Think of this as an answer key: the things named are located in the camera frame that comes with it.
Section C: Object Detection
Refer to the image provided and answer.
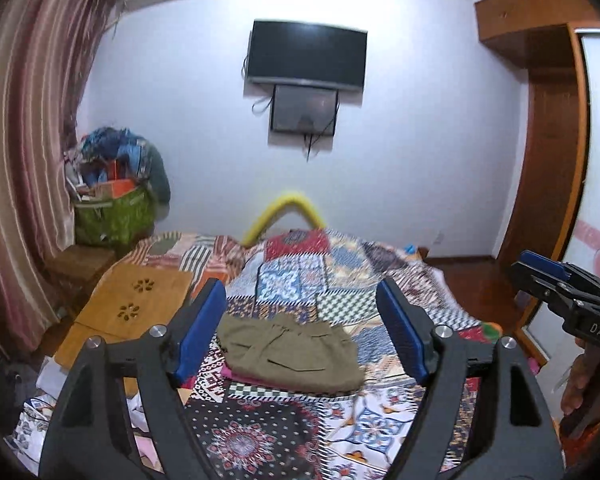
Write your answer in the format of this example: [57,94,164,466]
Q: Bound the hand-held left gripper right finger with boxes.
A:
[375,278,566,480]

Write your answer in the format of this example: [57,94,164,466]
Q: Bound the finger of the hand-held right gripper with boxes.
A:
[509,261,588,307]
[519,250,572,283]

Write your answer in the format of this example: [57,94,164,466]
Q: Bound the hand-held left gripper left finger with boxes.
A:
[37,277,228,480]

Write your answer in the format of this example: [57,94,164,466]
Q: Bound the olive pants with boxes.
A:
[215,314,366,394]

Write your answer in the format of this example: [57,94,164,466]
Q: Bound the person's right hand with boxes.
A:
[560,342,600,418]

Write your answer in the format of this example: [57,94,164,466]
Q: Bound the pink cloth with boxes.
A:
[222,364,282,387]

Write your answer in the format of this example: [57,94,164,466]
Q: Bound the wooden folding table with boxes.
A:
[55,262,194,397]

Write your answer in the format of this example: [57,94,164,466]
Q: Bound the striped patterned bedsheet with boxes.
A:
[135,231,244,287]

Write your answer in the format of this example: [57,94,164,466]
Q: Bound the wooden wardrobe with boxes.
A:
[474,0,594,281]

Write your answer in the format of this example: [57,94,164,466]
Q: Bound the patchwork printed blanket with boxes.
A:
[180,227,503,480]

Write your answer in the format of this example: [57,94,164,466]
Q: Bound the wooden stool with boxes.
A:
[45,245,119,312]

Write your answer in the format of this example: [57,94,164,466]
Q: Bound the green bag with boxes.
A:
[74,185,157,247]

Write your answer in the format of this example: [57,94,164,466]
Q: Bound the yellow foam tube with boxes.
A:
[241,191,327,249]

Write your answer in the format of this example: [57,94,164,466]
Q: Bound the pile of white bags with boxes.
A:
[10,355,153,480]

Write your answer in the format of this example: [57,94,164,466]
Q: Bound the pile of clothes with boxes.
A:
[62,126,172,206]

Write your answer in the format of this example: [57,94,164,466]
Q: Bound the dark cloth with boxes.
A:
[0,330,37,413]

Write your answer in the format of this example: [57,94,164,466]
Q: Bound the striped red curtain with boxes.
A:
[0,0,127,356]

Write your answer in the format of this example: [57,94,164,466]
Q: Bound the small black wall monitor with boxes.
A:
[270,84,340,139]

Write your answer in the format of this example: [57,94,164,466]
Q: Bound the black wall television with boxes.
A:
[245,19,369,95]

